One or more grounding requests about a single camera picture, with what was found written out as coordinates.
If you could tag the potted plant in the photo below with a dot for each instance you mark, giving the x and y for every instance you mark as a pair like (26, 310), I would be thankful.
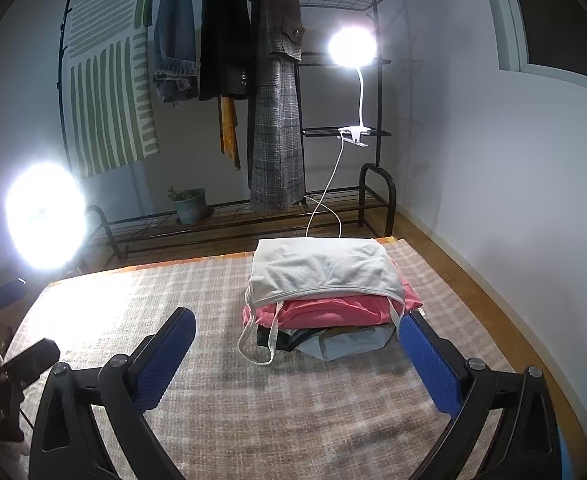
(191, 207)

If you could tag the beige plaid blanket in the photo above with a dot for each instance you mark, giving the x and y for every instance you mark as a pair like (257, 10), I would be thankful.
(223, 410)

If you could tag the window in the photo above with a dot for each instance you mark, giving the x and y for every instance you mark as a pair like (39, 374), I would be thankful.
(563, 15)

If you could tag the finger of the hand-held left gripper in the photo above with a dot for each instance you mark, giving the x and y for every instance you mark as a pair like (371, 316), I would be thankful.
(30, 357)
(4, 294)

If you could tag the black coat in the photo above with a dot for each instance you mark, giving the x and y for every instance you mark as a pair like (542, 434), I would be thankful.
(223, 35)

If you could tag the hanging blue jeans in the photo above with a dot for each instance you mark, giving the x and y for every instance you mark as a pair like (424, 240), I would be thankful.
(176, 35)

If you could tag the pink folded garment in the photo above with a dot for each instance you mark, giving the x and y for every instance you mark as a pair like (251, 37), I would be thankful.
(323, 312)

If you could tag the black metal clothes rack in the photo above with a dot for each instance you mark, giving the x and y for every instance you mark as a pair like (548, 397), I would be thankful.
(373, 180)

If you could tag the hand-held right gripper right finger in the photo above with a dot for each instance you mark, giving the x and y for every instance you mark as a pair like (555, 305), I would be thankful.
(429, 362)

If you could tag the grey-blue folded garment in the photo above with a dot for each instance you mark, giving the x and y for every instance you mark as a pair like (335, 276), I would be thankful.
(343, 345)

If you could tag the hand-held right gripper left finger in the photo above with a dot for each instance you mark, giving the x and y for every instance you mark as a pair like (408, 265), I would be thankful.
(168, 355)

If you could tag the dark folded garment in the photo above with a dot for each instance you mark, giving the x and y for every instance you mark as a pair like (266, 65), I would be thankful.
(273, 337)

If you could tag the green striped hanging cloth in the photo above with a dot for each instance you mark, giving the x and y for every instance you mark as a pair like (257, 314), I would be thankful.
(108, 85)

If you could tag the white clip lamp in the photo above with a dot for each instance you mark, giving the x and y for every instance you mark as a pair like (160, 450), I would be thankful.
(351, 47)

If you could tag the orange scarf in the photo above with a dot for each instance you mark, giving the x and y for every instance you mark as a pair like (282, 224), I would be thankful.
(228, 130)

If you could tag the grey plaid coat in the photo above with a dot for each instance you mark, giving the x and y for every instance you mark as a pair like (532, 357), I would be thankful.
(276, 135)

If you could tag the white tank top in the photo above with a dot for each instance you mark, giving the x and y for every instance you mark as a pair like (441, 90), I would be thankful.
(323, 265)

